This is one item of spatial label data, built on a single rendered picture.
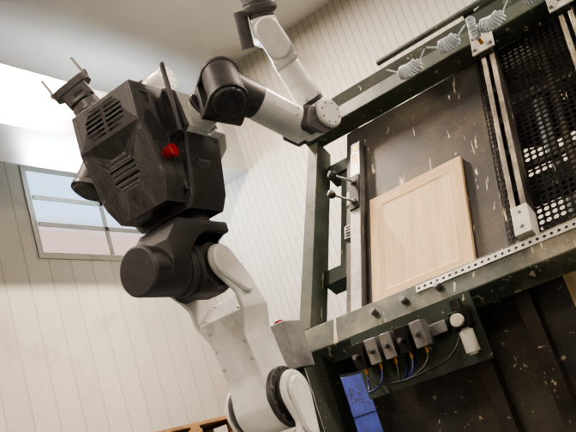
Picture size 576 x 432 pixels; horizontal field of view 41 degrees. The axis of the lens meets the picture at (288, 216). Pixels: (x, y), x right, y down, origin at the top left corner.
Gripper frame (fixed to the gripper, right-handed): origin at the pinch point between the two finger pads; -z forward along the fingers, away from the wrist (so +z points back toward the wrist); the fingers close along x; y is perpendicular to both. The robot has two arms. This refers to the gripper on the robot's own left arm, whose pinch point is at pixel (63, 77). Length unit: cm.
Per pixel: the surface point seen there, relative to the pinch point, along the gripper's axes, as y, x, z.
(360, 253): -95, 44, 92
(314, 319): -96, 12, 100
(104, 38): -391, 35, -190
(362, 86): -186, 115, 21
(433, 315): -56, 44, 127
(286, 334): -67, 1, 98
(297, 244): -475, 51, 36
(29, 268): -366, -123, -71
